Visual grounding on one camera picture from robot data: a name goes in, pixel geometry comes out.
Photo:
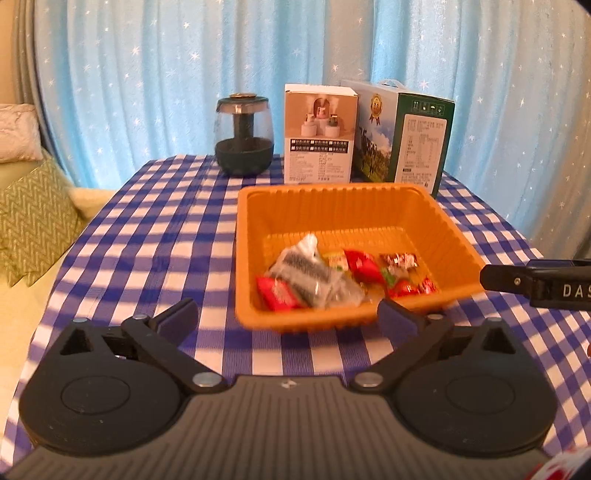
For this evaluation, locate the green orange candy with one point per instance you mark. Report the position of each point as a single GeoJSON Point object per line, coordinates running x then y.
{"type": "Point", "coordinates": [337, 261]}

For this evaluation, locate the white product box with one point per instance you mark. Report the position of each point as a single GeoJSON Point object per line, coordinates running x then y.
{"type": "Point", "coordinates": [318, 152]}

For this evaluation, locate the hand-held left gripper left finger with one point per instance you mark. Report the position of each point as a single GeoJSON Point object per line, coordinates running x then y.
{"type": "Point", "coordinates": [178, 321]}

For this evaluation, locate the light green sofa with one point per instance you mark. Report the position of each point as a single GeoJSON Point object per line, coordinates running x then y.
{"type": "Point", "coordinates": [18, 314]}

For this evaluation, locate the red jelly cup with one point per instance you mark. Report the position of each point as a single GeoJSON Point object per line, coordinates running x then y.
{"type": "Point", "coordinates": [279, 293]}

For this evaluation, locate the dark glass humidifier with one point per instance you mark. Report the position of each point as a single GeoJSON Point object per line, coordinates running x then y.
{"type": "Point", "coordinates": [244, 157]}

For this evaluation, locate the beige satin pillow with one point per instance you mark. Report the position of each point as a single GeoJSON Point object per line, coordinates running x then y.
{"type": "Point", "coordinates": [18, 131]}

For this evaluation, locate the green carry box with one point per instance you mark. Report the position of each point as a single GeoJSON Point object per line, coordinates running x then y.
{"type": "Point", "coordinates": [415, 143]}

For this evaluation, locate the grey curtain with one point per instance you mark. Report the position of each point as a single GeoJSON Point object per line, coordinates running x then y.
{"type": "Point", "coordinates": [27, 69]}

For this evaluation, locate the blue white checkered tablecloth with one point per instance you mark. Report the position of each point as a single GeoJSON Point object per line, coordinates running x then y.
{"type": "Point", "coordinates": [161, 230]}

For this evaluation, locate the black sesame bar packet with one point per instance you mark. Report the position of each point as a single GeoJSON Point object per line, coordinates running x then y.
{"type": "Point", "coordinates": [304, 272]}

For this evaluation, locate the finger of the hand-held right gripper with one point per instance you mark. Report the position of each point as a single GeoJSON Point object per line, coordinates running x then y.
{"type": "Point", "coordinates": [503, 279]}

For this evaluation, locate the large red candy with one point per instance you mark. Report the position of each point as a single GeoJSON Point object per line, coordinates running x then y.
{"type": "Point", "coordinates": [362, 267]}

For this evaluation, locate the red white patterned clothing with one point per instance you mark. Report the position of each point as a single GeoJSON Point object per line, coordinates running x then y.
{"type": "Point", "coordinates": [563, 466]}

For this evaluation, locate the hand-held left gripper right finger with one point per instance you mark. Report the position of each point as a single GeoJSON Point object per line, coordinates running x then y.
{"type": "Point", "coordinates": [397, 323]}

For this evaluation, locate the orange plastic tray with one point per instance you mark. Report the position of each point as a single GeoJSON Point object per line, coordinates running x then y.
{"type": "Point", "coordinates": [351, 212]}

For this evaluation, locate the blue star curtain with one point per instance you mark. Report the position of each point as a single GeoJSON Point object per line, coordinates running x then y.
{"type": "Point", "coordinates": [161, 69]}

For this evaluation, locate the green zigzag pillow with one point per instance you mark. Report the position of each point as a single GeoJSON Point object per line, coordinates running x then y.
{"type": "Point", "coordinates": [37, 221]}

